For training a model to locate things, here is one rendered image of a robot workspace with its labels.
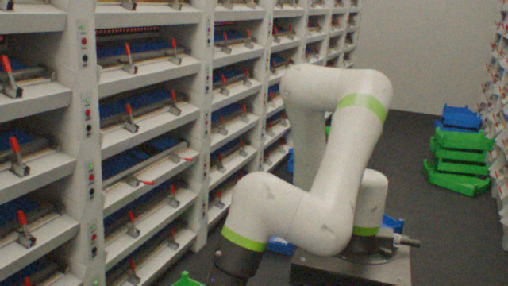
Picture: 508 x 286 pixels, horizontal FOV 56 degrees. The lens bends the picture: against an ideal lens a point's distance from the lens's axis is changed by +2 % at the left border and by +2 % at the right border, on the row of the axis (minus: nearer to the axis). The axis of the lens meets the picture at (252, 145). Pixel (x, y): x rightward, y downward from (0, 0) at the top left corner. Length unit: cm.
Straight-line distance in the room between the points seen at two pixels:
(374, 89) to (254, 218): 45
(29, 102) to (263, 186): 60
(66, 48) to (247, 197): 65
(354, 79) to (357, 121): 15
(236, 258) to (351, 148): 33
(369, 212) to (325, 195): 60
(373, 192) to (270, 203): 65
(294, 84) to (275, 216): 44
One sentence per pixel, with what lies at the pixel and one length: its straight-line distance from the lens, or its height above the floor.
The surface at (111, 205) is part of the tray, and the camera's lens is 152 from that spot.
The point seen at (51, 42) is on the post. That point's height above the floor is 95.
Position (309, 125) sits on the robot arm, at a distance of 128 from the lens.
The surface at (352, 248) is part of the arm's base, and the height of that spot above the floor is 37.
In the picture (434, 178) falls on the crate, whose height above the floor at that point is 4.
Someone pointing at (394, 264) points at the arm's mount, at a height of 35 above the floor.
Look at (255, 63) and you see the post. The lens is 253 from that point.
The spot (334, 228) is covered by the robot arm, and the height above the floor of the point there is 71.
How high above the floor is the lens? 110
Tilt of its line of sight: 18 degrees down
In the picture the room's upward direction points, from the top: 4 degrees clockwise
